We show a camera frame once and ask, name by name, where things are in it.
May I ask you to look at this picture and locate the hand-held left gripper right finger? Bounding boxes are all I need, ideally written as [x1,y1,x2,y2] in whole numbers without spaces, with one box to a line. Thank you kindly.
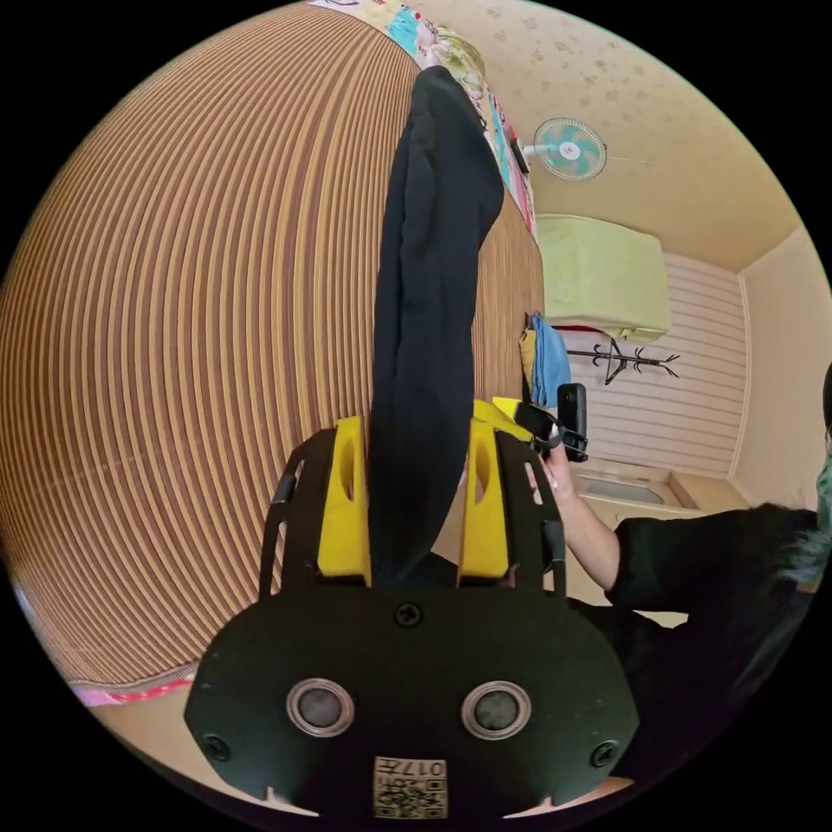
[457,399,510,581]

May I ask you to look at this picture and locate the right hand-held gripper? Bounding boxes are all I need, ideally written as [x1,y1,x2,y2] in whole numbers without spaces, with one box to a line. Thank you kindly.
[491,395,564,456]

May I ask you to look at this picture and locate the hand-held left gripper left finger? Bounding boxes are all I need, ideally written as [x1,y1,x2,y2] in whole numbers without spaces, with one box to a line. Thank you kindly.
[316,415,374,579]

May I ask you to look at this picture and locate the black pants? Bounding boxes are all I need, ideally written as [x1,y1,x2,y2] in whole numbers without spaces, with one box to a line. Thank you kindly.
[367,64,505,589]

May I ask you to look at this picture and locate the person's right forearm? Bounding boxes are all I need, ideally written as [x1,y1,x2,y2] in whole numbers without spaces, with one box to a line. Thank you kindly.
[560,488,624,594]

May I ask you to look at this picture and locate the person's right hand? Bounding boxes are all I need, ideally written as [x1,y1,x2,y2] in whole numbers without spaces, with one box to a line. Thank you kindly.
[527,426,578,516]

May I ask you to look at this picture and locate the pile of clothes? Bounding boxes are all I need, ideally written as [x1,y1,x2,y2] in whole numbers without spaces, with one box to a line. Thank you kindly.
[517,311,573,411]

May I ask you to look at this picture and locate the black coat rack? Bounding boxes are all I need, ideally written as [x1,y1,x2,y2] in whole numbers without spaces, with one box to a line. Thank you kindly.
[566,336,682,387]

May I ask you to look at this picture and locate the beige cabinet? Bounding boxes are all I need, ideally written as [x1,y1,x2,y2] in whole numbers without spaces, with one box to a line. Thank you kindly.
[571,457,750,529]

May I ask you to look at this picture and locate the light green cloth cover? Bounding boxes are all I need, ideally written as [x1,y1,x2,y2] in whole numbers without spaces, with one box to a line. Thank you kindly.
[535,212,673,344]

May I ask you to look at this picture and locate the person's body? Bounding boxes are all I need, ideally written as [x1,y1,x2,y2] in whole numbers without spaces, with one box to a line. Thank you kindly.
[566,362,832,784]

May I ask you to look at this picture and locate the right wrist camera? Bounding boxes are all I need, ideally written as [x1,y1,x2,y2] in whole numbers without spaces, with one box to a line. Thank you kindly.
[557,382,590,464]

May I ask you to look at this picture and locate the wall fan with teal blades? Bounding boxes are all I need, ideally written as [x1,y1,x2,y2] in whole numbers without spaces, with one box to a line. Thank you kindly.
[510,116,609,183]

